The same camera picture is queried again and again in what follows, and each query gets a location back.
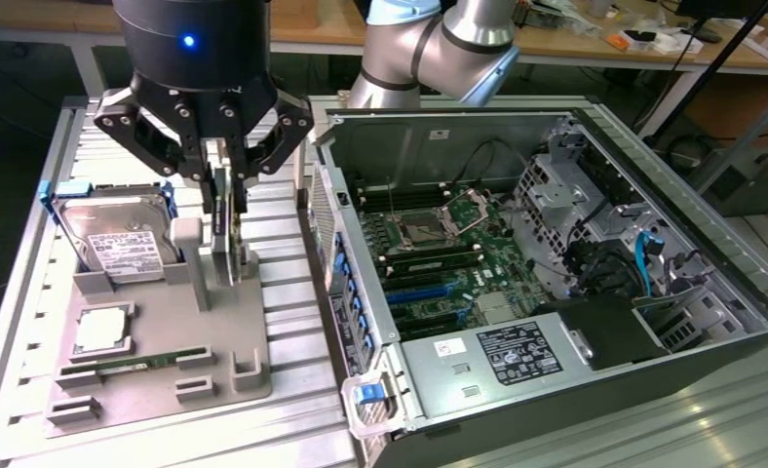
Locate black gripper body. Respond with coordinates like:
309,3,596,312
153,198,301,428
111,0,281,134

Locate graphics card with black fan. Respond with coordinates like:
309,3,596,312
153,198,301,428
210,140,250,289

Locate hard disk in blue caddy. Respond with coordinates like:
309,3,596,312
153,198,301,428
34,179,185,286

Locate socket locking lever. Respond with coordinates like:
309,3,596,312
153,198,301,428
385,175,401,221

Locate CPU socket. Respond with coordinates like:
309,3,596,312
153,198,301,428
393,212,452,251

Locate silver socket cover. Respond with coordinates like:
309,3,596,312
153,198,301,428
438,187,497,233

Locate black RAM stick with label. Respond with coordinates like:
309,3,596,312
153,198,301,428
384,251,485,278

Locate grey parts rack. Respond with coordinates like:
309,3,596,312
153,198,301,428
38,216,277,441

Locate blue expansion slot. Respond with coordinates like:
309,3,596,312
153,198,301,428
384,285,456,307

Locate silver CPU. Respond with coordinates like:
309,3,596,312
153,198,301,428
74,311,130,353

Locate green Dell motherboard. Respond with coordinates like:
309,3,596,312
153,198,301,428
357,184,574,342

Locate silver disk bay cage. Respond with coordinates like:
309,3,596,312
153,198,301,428
513,121,621,255

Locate green RAM stick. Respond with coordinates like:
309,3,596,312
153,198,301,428
99,354,182,377

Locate silver chipset heat sink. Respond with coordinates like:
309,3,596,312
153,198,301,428
474,292,524,324

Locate blue case latch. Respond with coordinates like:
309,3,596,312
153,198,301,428
354,383,386,406

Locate grey power supply unit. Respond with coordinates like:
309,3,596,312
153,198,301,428
398,311,598,426

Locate white plastic packet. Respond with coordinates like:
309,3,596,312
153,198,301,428
606,27,705,56

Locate black stand pole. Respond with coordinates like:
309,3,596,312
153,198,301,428
641,0,768,138

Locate open black PC case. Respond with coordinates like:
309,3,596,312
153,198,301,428
295,106,768,468

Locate black wire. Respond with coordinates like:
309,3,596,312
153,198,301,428
454,138,530,189

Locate blue SATA wire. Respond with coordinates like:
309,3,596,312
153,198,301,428
633,227,670,299

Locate black air duct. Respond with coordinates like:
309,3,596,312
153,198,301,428
530,296,673,372

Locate wooden desk white frame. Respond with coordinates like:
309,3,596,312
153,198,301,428
0,0,768,142

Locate aluminium profile frame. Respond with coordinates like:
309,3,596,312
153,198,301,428
692,85,768,196

